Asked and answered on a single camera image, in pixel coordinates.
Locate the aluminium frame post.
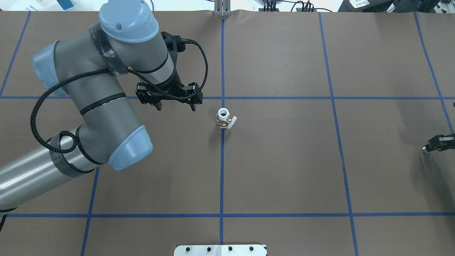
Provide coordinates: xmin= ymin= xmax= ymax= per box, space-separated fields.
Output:
xmin=213 ymin=0 xmax=232 ymax=17

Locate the black power strip with plugs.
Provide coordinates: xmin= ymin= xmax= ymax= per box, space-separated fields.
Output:
xmin=255 ymin=0 xmax=317 ymax=12

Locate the white PPR valve with brass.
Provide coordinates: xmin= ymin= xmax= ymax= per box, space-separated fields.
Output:
xmin=216 ymin=108 xmax=237 ymax=130

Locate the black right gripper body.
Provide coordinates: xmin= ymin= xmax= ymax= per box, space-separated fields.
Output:
xmin=426 ymin=133 xmax=455 ymax=153

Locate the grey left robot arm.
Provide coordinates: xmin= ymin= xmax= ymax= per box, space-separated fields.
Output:
xmin=1 ymin=0 xmax=206 ymax=216

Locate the teal box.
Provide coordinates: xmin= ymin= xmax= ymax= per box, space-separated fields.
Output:
xmin=57 ymin=0 xmax=75 ymax=10

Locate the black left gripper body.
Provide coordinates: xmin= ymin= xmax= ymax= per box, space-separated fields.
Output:
xmin=135 ymin=69 xmax=204 ymax=106

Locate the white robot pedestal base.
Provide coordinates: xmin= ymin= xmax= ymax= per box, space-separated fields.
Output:
xmin=173 ymin=244 xmax=268 ymax=256

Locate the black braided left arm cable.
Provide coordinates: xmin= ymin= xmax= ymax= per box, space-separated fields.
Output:
xmin=30 ymin=38 xmax=209 ymax=154

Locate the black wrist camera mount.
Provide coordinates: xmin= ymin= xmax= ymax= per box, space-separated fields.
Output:
xmin=161 ymin=31 xmax=188 ymax=53

